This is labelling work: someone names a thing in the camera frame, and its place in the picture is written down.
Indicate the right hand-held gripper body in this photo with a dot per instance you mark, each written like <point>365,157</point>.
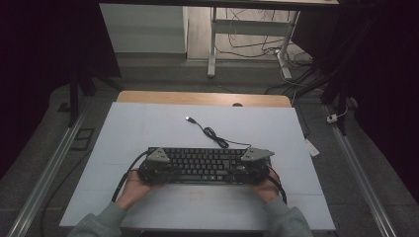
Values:
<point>253,171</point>

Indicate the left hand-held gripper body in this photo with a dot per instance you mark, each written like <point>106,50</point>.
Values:
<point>153,171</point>

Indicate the black keyboard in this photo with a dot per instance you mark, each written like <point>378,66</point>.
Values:
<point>197,161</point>

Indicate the person's right hand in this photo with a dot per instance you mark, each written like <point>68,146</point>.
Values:
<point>265,191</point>

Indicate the person's left hand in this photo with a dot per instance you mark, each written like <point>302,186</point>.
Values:
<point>135,191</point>

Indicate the white board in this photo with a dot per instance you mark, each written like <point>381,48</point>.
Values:
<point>148,125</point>

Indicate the white paper tag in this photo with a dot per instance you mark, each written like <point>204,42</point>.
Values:
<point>313,149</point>

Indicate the small white adapter box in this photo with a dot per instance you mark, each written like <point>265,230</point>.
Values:
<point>331,118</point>

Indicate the black stand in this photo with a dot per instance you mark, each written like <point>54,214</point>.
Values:
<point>342,98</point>
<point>74,98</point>

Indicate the grey cabinet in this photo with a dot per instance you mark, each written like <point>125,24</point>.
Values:
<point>141,29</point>

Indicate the dark curtain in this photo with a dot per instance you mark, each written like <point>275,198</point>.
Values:
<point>388,82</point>
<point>33,49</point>

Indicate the aluminium rail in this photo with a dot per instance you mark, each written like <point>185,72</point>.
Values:
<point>359,174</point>
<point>42,177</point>

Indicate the white desk frame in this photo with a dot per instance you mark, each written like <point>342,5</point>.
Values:
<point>250,27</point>

